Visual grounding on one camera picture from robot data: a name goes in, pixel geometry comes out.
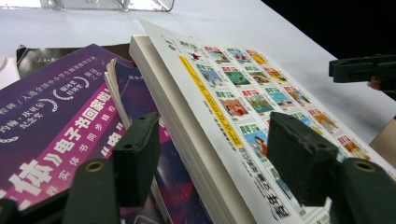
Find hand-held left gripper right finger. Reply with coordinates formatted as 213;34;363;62
266;111;396;224

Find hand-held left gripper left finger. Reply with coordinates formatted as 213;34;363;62
62;111;162;224

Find purple glossy magazine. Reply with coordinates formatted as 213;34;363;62
103;58;216;224
0;43;163;216

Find thick white picture-grid book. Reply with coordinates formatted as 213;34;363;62
129;17;396;224

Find clear acrylic book rack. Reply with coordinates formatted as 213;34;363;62
39;0;176;13

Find light wooden table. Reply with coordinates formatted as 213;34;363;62
369;118;396;171

